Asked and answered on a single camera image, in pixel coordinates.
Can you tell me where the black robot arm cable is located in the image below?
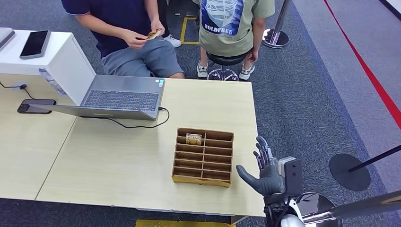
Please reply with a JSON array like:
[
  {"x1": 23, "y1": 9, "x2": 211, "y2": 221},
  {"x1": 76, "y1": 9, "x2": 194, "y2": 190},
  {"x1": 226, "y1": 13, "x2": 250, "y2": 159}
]
[{"x1": 271, "y1": 195, "x2": 301, "y2": 227}]

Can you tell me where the thin black cable with plug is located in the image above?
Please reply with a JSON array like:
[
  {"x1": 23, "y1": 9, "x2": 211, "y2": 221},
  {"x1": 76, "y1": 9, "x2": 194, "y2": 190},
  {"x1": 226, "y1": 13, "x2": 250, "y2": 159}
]
[{"x1": 0, "y1": 81, "x2": 36, "y2": 100}]

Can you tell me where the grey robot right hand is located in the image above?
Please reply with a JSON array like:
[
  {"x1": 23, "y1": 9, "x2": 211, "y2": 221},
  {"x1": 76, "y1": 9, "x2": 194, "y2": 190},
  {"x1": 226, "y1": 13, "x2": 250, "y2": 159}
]
[{"x1": 235, "y1": 135, "x2": 286, "y2": 197}]

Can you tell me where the stack of gold cards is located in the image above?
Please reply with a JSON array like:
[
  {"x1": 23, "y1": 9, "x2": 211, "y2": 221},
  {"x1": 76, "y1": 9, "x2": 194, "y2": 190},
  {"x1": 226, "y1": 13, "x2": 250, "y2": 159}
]
[{"x1": 146, "y1": 28, "x2": 163, "y2": 40}]

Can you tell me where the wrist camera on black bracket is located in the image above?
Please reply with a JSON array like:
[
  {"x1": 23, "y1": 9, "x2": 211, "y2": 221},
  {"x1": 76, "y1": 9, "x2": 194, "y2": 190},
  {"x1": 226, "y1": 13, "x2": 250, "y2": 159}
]
[{"x1": 264, "y1": 157, "x2": 304, "y2": 204}]

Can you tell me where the chrome stanchion with small base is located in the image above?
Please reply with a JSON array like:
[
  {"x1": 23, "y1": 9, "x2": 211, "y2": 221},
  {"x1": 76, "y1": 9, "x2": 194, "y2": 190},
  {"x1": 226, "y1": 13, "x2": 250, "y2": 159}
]
[{"x1": 261, "y1": 0, "x2": 290, "y2": 49}]

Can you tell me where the grey open laptop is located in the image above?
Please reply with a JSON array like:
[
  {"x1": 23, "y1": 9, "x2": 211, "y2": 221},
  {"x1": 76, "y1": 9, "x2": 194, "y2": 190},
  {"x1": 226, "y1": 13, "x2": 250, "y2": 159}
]
[{"x1": 29, "y1": 74, "x2": 166, "y2": 121}]

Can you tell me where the person's right hand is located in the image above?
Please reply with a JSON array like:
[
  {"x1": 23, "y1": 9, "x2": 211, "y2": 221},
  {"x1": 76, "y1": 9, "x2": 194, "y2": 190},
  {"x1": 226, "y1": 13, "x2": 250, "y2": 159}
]
[{"x1": 120, "y1": 28, "x2": 148, "y2": 49}]

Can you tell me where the person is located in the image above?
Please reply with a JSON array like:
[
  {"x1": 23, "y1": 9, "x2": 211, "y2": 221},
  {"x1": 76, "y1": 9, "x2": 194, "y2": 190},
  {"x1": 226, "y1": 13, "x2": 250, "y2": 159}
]
[
  {"x1": 61, "y1": 0, "x2": 185, "y2": 79},
  {"x1": 192, "y1": 0, "x2": 276, "y2": 81},
  {"x1": 157, "y1": 0, "x2": 183, "y2": 48}
]

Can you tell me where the black round stool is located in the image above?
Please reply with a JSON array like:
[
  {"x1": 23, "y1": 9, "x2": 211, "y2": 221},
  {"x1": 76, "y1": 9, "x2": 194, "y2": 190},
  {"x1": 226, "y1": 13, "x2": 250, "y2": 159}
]
[{"x1": 207, "y1": 49, "x2": 252, "y2": 82}]

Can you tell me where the black stanchion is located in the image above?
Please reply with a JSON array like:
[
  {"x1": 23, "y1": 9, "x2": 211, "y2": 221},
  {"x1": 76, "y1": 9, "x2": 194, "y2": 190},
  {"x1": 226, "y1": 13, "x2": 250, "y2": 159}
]
[{"x1": 329, "y1": 144, "x2": 401, "y2": 192}]

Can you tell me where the dark phone with grey frame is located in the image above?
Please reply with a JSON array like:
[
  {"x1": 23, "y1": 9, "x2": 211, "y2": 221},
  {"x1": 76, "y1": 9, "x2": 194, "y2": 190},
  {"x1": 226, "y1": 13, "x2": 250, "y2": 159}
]
[{"x1": 19, "y1": 29, "x2": 52, "y2": 60}]

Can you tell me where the gold hotel key card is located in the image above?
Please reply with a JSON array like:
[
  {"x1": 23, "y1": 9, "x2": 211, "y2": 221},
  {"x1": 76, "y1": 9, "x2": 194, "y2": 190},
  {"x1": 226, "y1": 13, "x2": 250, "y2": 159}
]
[{"x1": 185, "y1": 133, "x2": 203, "y2": 146}]

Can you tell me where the black phone with camera bump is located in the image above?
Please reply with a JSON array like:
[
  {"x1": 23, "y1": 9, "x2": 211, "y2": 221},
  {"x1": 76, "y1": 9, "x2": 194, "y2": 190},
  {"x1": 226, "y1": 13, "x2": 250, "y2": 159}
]
[{"x1": 17, "y1": 99, "x2": 57, "y2": 114}]

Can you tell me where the person's left hand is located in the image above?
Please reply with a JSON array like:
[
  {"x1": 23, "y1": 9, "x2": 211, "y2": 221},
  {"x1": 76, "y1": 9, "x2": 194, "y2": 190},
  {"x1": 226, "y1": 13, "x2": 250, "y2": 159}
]
[
  {"x1": 150, "y1": 18, "x2": 166, "y2": 35},
  {"x1": 245, "y1": 49, "x2": 259, "y2": 63}
]

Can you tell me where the white cabinet box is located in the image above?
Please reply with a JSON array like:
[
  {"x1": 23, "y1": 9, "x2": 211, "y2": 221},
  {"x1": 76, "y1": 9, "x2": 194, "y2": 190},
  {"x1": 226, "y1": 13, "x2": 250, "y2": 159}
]
[{"x1": 0, "y1": 29, "x2": 97, "y2": 106}]

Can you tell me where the black laptop cable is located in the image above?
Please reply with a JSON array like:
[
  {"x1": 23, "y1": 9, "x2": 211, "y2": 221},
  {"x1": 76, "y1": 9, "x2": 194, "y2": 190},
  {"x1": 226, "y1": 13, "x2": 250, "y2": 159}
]
[{"x1": 79, "y1": 107, "x2": 170, "y2": 129}]

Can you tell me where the chrome stanchion with large base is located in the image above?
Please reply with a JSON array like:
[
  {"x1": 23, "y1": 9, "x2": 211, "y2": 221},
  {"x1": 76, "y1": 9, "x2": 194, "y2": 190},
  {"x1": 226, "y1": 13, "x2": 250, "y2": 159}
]
[{"x1": 291, "y1": 190, "x2": 401, "y2": 227}]

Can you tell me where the grey flat device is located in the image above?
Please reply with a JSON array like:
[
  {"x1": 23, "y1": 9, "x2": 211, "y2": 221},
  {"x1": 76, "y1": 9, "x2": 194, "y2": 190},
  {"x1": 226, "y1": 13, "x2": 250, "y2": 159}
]
[{"x1": 0, "y1": 27, "x2": 15, "y2": 48}]

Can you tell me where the brown cardboard card holder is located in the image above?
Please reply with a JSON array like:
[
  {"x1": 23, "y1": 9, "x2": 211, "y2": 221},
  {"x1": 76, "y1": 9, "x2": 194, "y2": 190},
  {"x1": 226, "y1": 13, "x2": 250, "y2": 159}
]
[{"x1": 171, "y1": 127, "x2": 235, "y2": 188}]

